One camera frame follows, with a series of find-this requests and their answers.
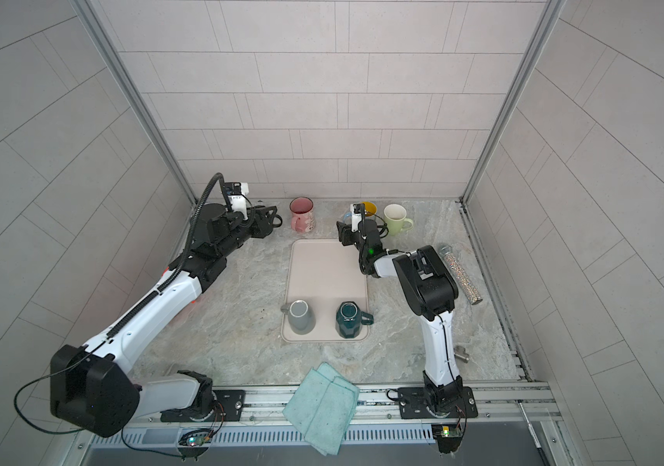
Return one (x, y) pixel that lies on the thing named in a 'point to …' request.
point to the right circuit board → (448, 437)
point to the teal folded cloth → (321, 408)
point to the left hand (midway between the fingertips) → (276, 205)
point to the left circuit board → (198, 440)
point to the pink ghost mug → (303, 219)
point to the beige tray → (324, 273)
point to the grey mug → (301, 319)
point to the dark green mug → (349, 319)
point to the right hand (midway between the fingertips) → (345, 219)
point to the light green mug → (395, 216)
